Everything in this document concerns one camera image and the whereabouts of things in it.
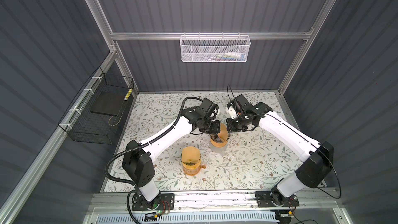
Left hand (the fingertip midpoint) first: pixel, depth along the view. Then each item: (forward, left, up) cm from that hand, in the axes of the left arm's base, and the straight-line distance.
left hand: (220, 130), depth 78 cm
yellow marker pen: (+19, +48, +9) cm, 52 cm away
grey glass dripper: (0, +2, -7) cm, 7 cm away
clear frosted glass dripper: (-5, +1, -13) cm, 14 cm away
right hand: (+1, -4, -1) cm, 4 cm away
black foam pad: (+14, +55, +8) cm, 57 cm away
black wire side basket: (+6, +60, +9) cm, 61 cm away
